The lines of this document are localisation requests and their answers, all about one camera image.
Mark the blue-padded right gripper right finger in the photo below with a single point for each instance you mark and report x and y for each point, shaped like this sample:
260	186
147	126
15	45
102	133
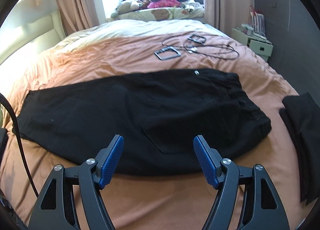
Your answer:
262	207

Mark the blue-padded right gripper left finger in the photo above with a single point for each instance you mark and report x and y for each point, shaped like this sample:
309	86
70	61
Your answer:
55	207

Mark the black pants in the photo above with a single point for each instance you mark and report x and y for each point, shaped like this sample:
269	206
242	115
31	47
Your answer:
158	114

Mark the orange bed duvet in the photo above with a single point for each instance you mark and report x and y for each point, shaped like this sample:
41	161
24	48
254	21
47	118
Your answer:
128	46

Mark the folded black garment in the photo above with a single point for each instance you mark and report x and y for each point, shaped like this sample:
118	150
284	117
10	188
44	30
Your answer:
300	115

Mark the white bedside drawer cabinet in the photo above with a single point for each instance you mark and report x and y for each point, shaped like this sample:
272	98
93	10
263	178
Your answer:
253	35

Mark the cream padded headboard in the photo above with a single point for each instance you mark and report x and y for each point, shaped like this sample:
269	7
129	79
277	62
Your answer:
41	35

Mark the pile of plush toys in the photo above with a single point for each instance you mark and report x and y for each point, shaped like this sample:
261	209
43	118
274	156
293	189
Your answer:
158	10

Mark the grey square frame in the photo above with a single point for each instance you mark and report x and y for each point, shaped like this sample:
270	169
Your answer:
167	53

